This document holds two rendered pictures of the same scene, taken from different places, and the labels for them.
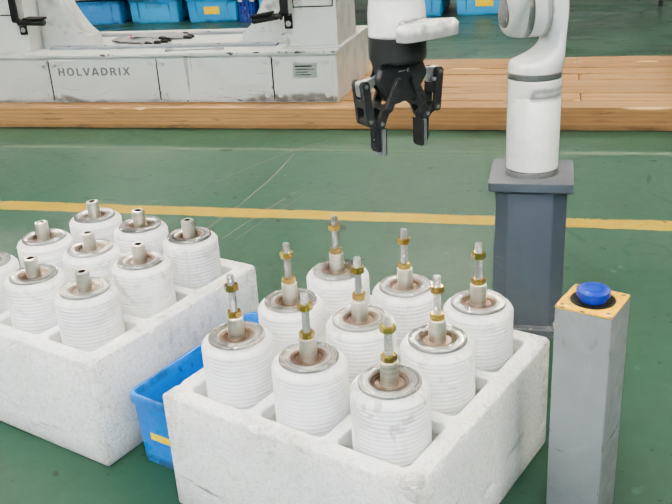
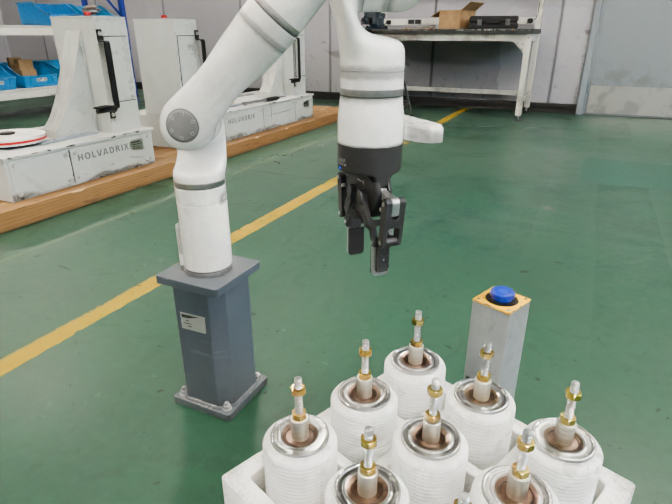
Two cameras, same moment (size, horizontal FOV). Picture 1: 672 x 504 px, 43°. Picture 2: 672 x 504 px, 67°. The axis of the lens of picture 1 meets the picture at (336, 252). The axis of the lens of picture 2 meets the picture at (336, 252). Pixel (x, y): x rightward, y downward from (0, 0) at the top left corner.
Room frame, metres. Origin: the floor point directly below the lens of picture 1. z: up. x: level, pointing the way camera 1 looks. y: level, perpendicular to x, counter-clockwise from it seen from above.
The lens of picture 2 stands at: (1.06, 0.49, 0.73)
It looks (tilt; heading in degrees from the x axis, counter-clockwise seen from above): 23 degrees down; 281
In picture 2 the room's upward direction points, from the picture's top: straight up
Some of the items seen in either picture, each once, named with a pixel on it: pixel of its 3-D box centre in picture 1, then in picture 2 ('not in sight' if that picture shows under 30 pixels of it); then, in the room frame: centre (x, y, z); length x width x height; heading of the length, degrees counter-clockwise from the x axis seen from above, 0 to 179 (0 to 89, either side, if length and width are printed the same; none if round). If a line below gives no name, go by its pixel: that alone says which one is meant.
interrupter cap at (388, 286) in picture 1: (405, 285); (364, 393); (1.13, -0.10, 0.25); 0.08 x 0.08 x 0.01
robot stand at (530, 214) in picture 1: (529, 247); (216, 333); (1.48, -0.36, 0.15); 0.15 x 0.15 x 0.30; 75
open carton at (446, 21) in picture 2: not in sight; (457, 16); (0.92, -4.96, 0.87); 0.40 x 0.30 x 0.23; 151
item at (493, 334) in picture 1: (477, 360); (411, 406); (1.06, -0.19, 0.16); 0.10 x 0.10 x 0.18
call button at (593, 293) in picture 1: (593, 295); (502, 295); (0.93, -0.31, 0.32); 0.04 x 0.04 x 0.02
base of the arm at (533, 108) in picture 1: (533, 124); (204, 227); (1.48, -0.36, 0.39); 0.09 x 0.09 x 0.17; 75
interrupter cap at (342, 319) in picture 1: (360, 318); (430, 437); (1.04, -0.03, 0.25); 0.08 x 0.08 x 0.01
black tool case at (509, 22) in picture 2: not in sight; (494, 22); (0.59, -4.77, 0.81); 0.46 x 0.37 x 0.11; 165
